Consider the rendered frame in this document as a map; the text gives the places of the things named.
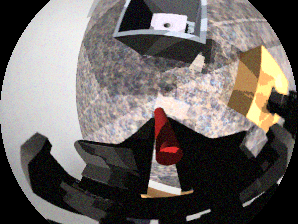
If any white plate with hole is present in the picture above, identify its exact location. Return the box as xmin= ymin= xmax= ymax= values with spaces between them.
xmin=149 ymin=14 xmax=188 ymax=34

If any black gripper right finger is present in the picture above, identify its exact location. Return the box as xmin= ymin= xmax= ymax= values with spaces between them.
xmin=168 ymin=117 xmax=251 ymax=192

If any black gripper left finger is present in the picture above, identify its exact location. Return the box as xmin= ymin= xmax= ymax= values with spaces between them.
xmin=73 ymin=117 xmax=156 ymax=194

